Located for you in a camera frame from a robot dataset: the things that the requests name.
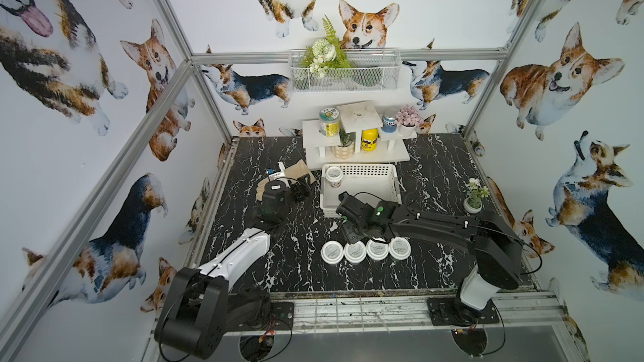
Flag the yogurt cup back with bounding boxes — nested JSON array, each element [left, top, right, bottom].
[[325, 165, 344, 189], [340, 222, 365, 245]]

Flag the yogurt cup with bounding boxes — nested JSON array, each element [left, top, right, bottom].
[[388, 237, 411, 261], [320, 241, 345, 266], [325, 165, 344, 189], [340, 222, 365, 245], [344, 241, 367, 264], [366, 239, 389, 261]]

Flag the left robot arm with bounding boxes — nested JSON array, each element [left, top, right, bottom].
[[154, 174, 314, 360]]

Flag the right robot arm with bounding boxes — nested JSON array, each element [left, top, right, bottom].
[[336, 191, 526, 313]]

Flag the white plastic basket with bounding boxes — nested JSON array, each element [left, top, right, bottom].
[[320, 164, 402, 218]]

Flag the woven pot green plant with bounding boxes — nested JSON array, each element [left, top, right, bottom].
[[332, 128, 356, 160]]

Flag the yellow jar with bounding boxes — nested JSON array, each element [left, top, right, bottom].
[[361, 128, 379, 152]]

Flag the white tiered shelf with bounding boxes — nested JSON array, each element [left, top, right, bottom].
[[303, 102, 418, 170]]

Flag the green yellow tin can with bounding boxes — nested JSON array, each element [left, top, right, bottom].
[[319, 107, 340, 137]]

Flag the blue white can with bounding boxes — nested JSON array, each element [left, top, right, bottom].
[[382, 107, 397, 134]]

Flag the pink flower pot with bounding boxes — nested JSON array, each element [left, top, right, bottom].
[[396, 105, 423, 137]]

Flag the small white flower pot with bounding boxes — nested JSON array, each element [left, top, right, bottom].
[[464, 178, 490, 214]]

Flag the green fern white flowers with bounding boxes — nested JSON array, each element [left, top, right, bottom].
[[300, 15, 355, 79]]

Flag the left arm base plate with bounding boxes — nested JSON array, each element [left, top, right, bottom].
[[226, 302, 295, 332]]

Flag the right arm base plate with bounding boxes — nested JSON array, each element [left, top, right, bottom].
[[427, 298, 501, 328]]

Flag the white wire wall basket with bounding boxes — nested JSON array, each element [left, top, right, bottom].
[[288, 49, 402, 92]]

